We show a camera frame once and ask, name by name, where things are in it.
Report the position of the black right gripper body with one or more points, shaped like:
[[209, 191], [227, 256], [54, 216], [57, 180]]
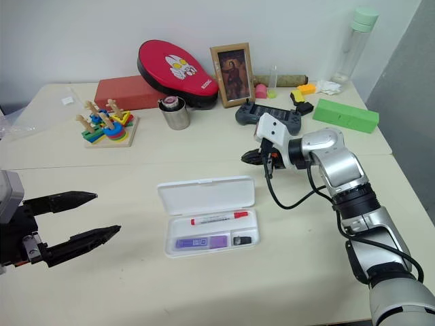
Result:
[[277, 159]]

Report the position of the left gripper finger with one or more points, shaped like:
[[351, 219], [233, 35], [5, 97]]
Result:
[[85, 239], [61, 201]]

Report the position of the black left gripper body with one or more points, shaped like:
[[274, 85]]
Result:
[[17, 237]]

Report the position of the red white marker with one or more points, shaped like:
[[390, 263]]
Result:
[[217, 219]]

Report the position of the small black object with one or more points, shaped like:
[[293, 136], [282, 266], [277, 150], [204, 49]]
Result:
[[242, 240]]

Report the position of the purple marker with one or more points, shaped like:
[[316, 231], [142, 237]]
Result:
[[200, 242]]

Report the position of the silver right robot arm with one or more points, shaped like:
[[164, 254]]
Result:
[[340, 163]]

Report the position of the white plastic pencil case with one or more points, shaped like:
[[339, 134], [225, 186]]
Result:
[[207, 195]]

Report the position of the grey handheld game console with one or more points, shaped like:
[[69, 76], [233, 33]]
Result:
[[251, 113]]

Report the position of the small black box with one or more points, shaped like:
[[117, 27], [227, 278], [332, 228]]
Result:
[[304, 107]]

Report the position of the small pink object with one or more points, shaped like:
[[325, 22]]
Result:
[[261, 91]]

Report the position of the clear tube with yellow base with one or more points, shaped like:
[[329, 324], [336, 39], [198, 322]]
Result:
[[272, 92]]

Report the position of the yellow black sponge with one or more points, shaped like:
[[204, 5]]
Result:
[[298, 96]]

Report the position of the orange block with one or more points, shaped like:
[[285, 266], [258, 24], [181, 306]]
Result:
[[307, 88]]

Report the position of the green rectangular block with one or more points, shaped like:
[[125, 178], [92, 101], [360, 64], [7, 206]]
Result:
[[345, 115]]

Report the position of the brown rolled mat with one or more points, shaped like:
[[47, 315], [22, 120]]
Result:
[[292, 79]]

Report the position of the colourful wooden stacking toy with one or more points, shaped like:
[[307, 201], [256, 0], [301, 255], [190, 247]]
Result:
[[108, 132]]

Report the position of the steel cup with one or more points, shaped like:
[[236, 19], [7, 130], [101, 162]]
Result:
[[176, 119]]

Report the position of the clear plastic bag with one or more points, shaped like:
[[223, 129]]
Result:
[[37, 119]]

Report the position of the red white round object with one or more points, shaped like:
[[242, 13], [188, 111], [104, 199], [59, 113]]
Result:
[[171, 102]]

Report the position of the red black punching pad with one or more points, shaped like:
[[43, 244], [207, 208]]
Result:
[[173, 68]]

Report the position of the red rectangular block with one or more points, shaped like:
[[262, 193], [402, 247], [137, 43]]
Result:
[[122, 93]]

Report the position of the clear bottle with green lid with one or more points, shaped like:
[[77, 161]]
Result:
[[357, 44]]

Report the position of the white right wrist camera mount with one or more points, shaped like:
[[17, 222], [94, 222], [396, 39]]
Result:
[[273, 127]]

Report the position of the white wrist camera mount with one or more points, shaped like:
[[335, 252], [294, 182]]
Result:
[[10, 195], [273, 127]]

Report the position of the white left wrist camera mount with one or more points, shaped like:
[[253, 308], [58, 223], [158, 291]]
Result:
[[10, 195]]

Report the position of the wooden picture frame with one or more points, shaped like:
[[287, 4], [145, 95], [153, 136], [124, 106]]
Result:
[[234, 74]]

